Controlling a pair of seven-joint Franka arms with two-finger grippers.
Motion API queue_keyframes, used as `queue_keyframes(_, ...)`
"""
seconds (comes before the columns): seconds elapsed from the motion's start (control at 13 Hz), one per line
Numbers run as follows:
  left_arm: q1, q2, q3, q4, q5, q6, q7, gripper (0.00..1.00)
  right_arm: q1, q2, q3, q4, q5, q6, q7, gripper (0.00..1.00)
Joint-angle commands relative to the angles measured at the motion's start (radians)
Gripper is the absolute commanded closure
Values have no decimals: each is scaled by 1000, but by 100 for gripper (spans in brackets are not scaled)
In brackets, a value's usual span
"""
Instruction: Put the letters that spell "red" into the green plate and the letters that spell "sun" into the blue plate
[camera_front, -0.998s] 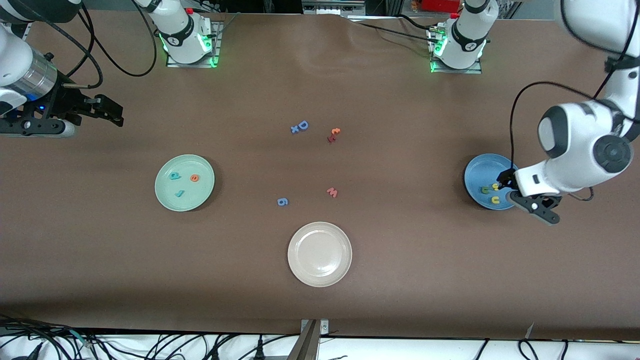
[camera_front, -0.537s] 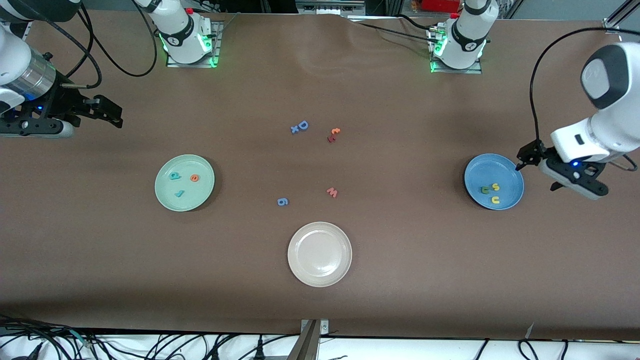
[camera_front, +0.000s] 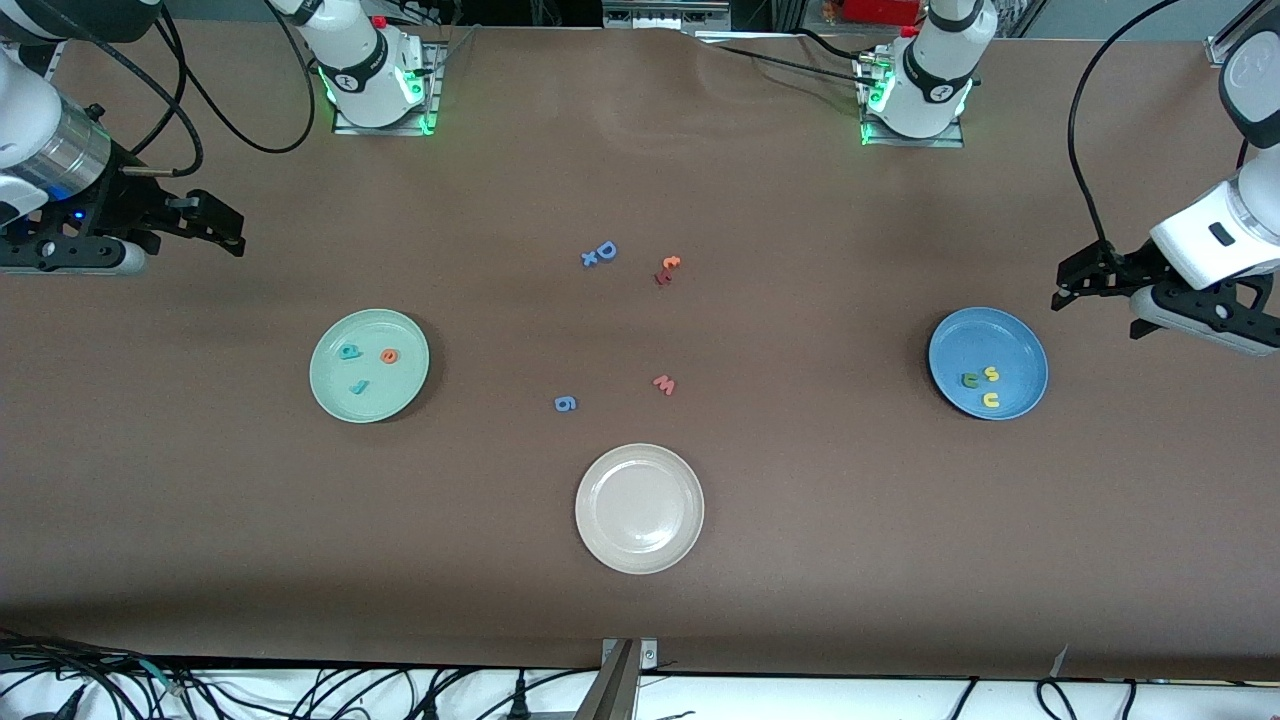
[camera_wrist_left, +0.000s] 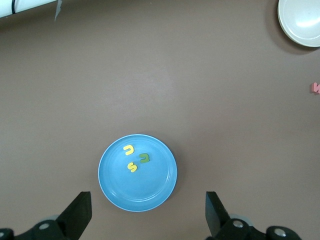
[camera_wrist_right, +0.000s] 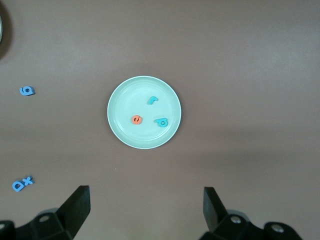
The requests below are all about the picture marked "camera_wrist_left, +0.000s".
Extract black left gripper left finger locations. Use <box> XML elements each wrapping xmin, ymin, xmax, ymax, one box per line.
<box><xmin>0</xmin><ymin>191</ymin><xmax>93</xmax><ymax>240</ymax></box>

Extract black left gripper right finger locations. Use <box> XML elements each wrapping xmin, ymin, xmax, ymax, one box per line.
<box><xmin>205</xmin><ymin>191</ymin><xmax>300</xmax><ymax>240</ymax></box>

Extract yellow foam letter u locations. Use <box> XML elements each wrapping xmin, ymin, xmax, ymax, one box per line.
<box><xmin>122</xmin><ymin>144</ymin><xmax>135</xmax><ymax>157</ymax></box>

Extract blue plate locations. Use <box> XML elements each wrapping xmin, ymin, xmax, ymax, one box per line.
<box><xmin>97</xmin><ymin>133</ymin><xmax>178</xmax><ymax>213</ymax></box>

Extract brown table cover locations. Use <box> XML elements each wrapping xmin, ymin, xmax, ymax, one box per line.
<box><xmin>0</xmin><ymin>0</ymin><xmax>320</xmax><ymax>240</ymax></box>

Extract grey tape piece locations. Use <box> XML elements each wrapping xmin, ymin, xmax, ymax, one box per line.
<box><xmin>54</xmin><ymin>0</ymin><xmax>63</xmax><ymax>22</ymax></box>

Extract beige plate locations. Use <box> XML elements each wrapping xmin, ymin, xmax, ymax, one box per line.
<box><xmin>277</xmin><ymin>0</ymin><xmax>320</xmax><ymax>48</ymax></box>

